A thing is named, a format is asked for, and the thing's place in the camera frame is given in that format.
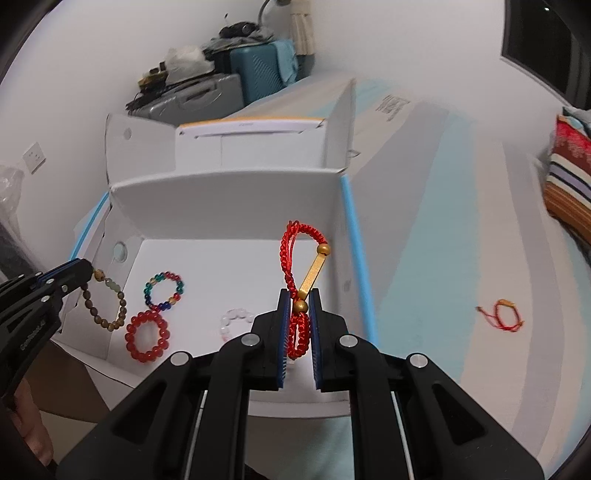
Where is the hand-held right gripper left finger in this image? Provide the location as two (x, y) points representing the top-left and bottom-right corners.
(55, 288), (296, 480)

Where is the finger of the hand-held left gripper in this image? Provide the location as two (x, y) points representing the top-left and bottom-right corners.
(0, 259), (87, 299)
(27, 260), (94, 325)

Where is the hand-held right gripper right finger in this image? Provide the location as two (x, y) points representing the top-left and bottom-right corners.
(308, 288), (546, 480)

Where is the white bead bracelet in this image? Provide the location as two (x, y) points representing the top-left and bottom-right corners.
(218, 308), (254, 343)

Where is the brown green bead bracelet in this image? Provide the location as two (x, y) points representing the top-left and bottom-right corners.
(81, 269), (129, 332)

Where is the red string bracelet gold tube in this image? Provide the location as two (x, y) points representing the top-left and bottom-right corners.
(477, 300), (526, 331)
(279, 220), (332, 361)

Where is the red bead bracelet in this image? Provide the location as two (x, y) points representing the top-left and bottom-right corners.
(126, 310), (171, 364)

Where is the multicolour glass bead bracelet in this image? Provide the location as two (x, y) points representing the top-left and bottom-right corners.
(144, 271), (186, 311)

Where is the white cardboard box blue print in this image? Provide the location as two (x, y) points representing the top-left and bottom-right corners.
(51, 76), (382, 418)

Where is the person's left hand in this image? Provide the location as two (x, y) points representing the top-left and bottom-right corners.
(14, 381), (54, 465)

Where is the clear plastic bag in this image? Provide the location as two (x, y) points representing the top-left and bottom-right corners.
(0, 164), (26, 222)

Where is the grey suitcase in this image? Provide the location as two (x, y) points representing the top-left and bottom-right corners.
(127, 71), (245, 127)

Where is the white plastic bag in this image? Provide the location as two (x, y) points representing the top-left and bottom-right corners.
(164, 46), (215, 86)

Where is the teal suitcase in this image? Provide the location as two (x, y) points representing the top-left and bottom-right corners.
(229, 39), (296, 107)

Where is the striped pillow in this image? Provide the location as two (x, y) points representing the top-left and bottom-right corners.
(542, 115), (591, 266)

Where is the black bag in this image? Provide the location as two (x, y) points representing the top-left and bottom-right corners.
(219, 21), (262, 40)

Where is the cream curtain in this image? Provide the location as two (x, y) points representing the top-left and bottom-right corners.
(288, 0), (317, 56)

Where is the dark window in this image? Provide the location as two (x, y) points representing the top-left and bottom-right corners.
(501, 0), (591, 109)

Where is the white wall socket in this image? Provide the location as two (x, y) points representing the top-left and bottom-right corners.
(23, 142), (47, 174)

